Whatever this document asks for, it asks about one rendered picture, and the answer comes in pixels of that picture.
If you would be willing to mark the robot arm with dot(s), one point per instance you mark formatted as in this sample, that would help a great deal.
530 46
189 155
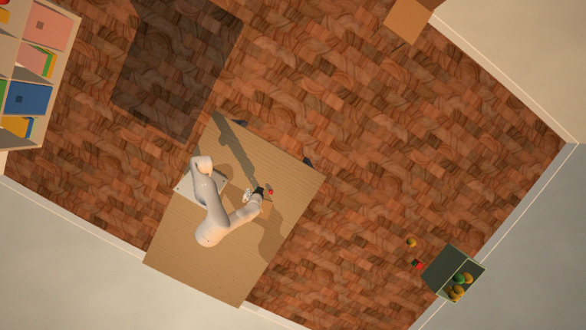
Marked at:
217 223

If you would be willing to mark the orange flat mat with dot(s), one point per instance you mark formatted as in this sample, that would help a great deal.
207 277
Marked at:
266 207

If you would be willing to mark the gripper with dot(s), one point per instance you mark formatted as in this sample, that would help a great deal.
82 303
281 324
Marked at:
257 193

